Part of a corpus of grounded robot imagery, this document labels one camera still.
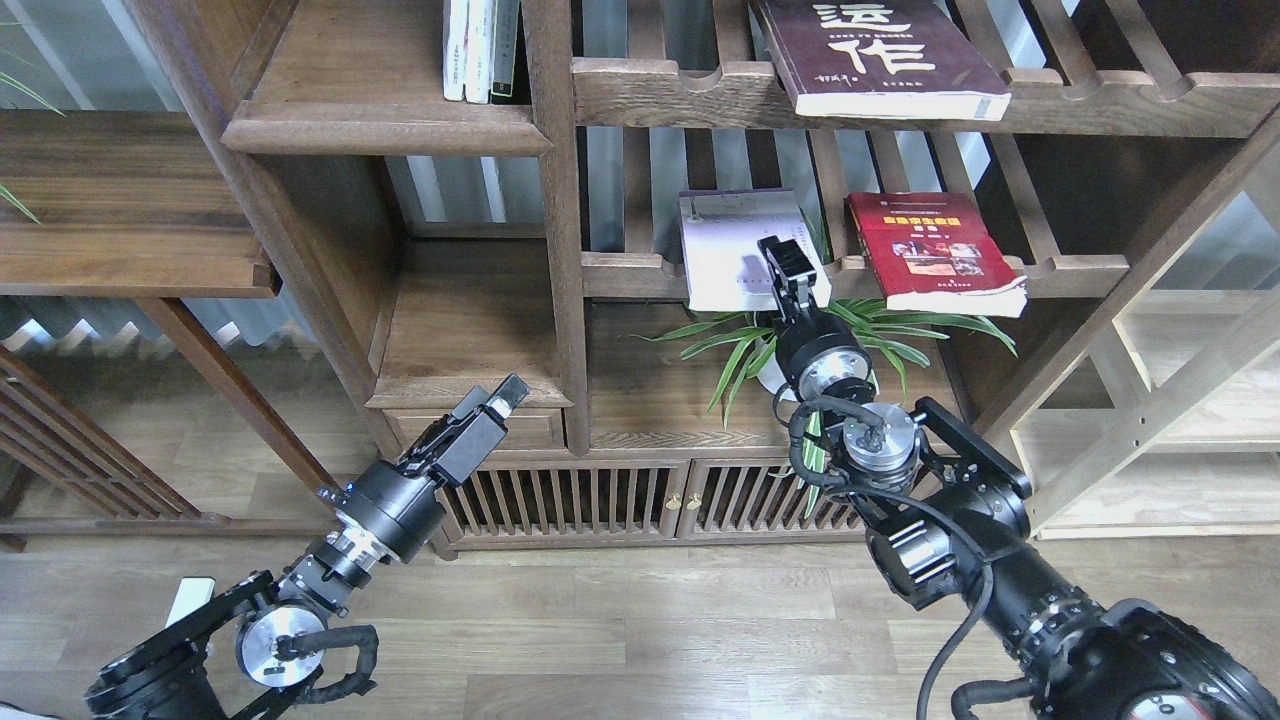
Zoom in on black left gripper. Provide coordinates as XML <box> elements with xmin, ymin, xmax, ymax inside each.
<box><xmin>335</xmin><ymin>374</ymin><xmax>530</xmax><ymax>562</ymax></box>

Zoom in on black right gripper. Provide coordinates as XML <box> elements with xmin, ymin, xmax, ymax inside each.
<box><xmin>756</xmin><ymin>236</ymin><xmax>873</xmax><ymax>398</ymax></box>

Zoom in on white paperback book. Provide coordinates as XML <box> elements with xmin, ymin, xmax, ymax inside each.
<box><xmin>678</xmin><ymin>188</ymin><xmax>831</xmax><ymax>313</ymax></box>

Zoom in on red cover book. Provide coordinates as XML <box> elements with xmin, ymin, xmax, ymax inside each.
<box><xmin>847</xmin><ymin>192</ymin><xmax>1027</xmax><ymax>318</ymax></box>

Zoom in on maroon book with white characters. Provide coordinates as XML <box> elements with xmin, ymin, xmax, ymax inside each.
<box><xmin>750</xmin><ymin>1</ymin><xmax>1012</xmax><ymax>120</ymax></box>

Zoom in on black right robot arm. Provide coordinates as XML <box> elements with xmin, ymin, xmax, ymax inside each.
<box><xmin>758</xmin><ymin>236</ymin><xmax>1279</xmax><ymax>719</ymax></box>

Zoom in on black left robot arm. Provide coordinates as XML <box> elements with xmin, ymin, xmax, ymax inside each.
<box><xmin>84</xmin><ymin>375</ymin><xmax>529</xmax><ymax>719</ymax></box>

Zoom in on light wooden shelf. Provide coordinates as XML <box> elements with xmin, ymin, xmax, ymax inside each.
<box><xmin>968</xmin><ymin>131</ymin><xmax>1277</xmax><ymax>538</ymax></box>

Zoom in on dark wooden bookshelf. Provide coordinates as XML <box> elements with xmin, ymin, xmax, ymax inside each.
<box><xmin>125</xmin><ymin>0</ymin><xmax>1280</xmax><ymax>560</ymax></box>

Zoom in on green spider plant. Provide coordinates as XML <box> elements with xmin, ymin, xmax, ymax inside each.
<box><xmin>645</xmin><ymin>215</ymin><xmax>1019</xmax><ymax>516</ymax></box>

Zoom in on white plant pot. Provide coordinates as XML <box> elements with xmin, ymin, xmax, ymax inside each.
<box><xmin>756</xmin><ymin>354</ymin><xmax>796</xmax><ymax>402</ymax></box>

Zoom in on left slatted cabinet door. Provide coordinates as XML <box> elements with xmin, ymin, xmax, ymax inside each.
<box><xmin>436</xmin><ymin>460</ymin><xmax>690</xmax><ymax>550</ymax></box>

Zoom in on slatted cabinet door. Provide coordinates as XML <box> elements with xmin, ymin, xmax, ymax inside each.
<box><xmin>436</xmin><ymin>460</ymin><xmax>690</xmax><ymax>550</ymax></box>
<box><xmin>675</xmin><ymin>457</ymin><xmax>864</xmax><ymax>543</ymax></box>

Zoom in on right slatted cabinet door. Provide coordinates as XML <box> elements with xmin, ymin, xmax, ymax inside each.
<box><xmin>675</xmin><ymin>457</ymin><xmax>864</xmax><ymax>543</ymax></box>

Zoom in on dark upright book right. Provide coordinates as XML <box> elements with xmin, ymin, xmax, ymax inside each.
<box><xmin>490</xmin><ymin>0</ymin><xmax>531</xmax><ymax>105</ymax></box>

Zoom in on white upright book middle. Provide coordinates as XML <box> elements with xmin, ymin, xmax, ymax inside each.
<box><xmin>463</xmin><ymin>0</ymin><xmax>497</xmax><ymax>104</ymax></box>

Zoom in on white upright book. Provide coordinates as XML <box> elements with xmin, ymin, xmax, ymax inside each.
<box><xmin>442</xmin><ymin>0</ymin><xmax>470</xmax><ymax>102</ymax></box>
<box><xmin>463</xmin><ymin>0</ymin><xmax>497</xmax><ymax>104</ymax></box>

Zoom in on white upright book left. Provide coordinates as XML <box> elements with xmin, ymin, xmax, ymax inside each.
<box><xmin>442</xmin><ymin>0</ymin><xmax>470</xmax><ymax>102</ymax></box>

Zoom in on dark slatted wooden rack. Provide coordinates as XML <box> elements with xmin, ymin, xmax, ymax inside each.
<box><xmin>1</xmin><ymin>348</ymin><xmax>234</xmax><ymax>537</ymax></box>

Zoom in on green leaves at left edge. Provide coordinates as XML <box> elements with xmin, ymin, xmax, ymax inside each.
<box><xmin>0</xmin><ymin>40</ymin><xmax>67</xmax><ymax>225</ymax></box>

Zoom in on white base post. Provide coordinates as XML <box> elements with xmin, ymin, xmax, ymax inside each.
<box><xmin>165</xmin><ymin>577</ymin><xmax>216</xmax><ymax>628</ymax></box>

